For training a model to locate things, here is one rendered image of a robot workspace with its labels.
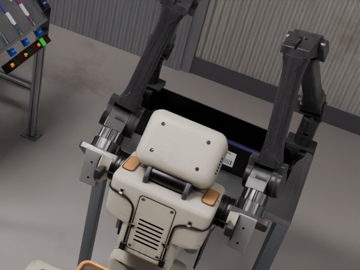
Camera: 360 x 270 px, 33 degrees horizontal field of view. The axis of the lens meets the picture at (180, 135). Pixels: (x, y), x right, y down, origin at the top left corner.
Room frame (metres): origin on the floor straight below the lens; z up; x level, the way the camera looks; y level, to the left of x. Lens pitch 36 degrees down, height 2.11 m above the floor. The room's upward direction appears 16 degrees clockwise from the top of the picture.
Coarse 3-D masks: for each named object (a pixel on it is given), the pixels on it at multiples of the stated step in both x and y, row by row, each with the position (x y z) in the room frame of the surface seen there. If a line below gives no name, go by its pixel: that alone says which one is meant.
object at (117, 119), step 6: (114, 108) 1.40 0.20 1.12; (120, 108) 1.41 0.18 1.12; (126, 108) 1.42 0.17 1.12; (114, 114) 1.39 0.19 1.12; (120, 114) 1.39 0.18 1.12; (126, 114) 1.40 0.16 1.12; (108, 120) 1.36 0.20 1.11; (114, 120) 1.37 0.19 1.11; (120, 120) 1.38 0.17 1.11; (126, 120) 1.38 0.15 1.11; (108, 126) 1.35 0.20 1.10; (114, 126) 1.35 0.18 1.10; (120, 126) 1.36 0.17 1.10; (120, 132) 1.34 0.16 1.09
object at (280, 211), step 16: (128, 144) 1.67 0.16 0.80; (304, 160) 1.87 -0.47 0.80; (224, 176) 1.65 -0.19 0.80; (304, 176) 1.77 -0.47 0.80; (96, 192) 1.65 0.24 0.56; (240, 192) 1.59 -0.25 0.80; (288, 192) 1.66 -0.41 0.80; (96, 208) 1.65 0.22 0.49; (272, 208) 1.55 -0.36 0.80; (288, 208) 1.57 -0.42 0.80; (96, 224) 1.67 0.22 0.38; (272, 224) 1.92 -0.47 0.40; (288, 224) 1.51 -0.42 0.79; (272, 240) 1.52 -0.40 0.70; (80, 256) 1.65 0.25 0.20; (272, 256) 1.51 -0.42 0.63
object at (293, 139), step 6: (300, 132) 1.69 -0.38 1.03; (288, 138) 1.71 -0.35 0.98; (294, 138) 1.71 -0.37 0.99; (300, 138) 1.69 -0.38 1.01; (306, 138) 1.69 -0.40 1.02; (312, 138) 1.70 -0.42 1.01; (288, 144) 1.69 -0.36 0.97; (294, 144) 1.69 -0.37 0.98; (300, 144) 1.69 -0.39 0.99; (306, 144) 1.69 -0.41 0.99; (312, 144) 1.72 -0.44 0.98; (306, 150) 1.68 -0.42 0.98; (312, 150) 1.69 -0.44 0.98
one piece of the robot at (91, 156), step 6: (90, 150) 1.26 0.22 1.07; (84, 156) 1.26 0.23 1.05; (90, 156) 1.25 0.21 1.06; (96, 156) 1.25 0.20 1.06; (84, 162) 1.25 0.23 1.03; (90, 162) 1.25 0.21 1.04; (96, 162) 1.25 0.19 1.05; (84, 168) 1.25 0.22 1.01; (90, 168) 1.25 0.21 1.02; (84, 174) 1.25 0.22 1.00; (90, 174) 1.24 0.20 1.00; (84, 180) 1.24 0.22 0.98; (90, 180) 1.24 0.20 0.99
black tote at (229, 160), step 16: (160, 96) 1.91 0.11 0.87; (176, 96) 1.90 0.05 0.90; (144, 112) 1.74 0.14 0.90; (176, 112) 1.89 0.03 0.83; (192, 112) 1.88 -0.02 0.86; (208, 112) 1.87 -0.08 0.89; (224, 112) 1.86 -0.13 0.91; (144, 128) 1.74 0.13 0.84; (224, 128) 1.85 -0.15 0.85; (240, 128) 1.84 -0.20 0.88; (256, 128) 1.83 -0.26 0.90; (256, 144) 1.83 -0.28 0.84; (224, 160) 1.68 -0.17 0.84; (240, 160) 1.67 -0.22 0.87; (288, 160) 1.80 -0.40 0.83; (240, 176) 1.67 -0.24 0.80; (288, 176) 1.64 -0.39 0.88
